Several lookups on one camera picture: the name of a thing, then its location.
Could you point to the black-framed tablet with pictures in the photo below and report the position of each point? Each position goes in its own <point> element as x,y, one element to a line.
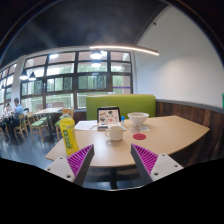
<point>108,115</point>

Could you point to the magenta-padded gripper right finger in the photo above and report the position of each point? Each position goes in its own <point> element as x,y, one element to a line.
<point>165,165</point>

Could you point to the person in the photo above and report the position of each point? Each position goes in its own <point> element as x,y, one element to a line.
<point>17,111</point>

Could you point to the green upholstered bench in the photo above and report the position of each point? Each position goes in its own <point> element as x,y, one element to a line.
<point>133,105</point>

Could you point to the group of wooden chairs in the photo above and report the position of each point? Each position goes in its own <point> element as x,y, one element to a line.
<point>35,124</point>

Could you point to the white napkin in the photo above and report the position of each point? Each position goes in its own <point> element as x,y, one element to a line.
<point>145,128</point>

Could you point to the long curved ceiling light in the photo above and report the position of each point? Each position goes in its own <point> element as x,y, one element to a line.
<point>126,48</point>

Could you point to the yellow drink bottle orange cap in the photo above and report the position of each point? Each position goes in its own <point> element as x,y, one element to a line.
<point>68,133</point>

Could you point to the group of pendant lamps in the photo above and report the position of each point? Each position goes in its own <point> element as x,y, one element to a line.
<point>96,55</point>

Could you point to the flat round red coaster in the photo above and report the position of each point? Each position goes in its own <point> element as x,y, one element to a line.
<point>139,136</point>

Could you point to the white bowl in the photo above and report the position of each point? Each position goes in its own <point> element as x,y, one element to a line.
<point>138,118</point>

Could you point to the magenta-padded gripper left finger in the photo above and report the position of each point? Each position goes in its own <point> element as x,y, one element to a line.
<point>58,166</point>

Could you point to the white paper sheet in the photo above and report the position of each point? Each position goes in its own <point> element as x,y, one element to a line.
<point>85,125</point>

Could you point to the white ribbed mug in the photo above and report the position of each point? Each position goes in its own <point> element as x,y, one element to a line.
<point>115,132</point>

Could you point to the light wooden dining table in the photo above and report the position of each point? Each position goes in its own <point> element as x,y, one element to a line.
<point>48,110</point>

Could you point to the small blue-capped bottle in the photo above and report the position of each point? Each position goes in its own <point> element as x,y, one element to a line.
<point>122,120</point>

